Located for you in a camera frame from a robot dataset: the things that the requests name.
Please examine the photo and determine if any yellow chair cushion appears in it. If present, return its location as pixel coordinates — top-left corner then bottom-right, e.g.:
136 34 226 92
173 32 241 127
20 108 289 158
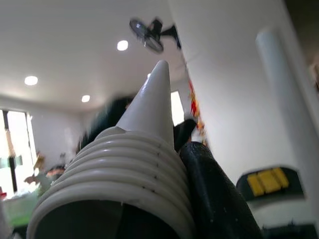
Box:
247 168 290 197

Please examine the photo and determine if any bright window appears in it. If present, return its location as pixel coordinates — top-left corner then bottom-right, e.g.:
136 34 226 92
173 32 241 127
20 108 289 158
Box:
0 109 34 194

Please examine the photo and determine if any black wall fan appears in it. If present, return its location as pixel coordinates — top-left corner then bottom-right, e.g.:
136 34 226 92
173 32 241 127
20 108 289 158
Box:
129 16 179 55

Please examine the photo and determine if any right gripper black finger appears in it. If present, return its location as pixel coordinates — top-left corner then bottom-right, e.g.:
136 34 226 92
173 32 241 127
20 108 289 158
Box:
178 140 264 239

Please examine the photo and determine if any white plastic table leg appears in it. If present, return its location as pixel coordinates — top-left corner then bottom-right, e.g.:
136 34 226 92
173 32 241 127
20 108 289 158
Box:
254 27 311 197
26 59 197 239

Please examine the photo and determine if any black folding chair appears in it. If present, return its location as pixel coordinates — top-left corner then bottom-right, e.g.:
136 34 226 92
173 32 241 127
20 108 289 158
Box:
235 164 319 239

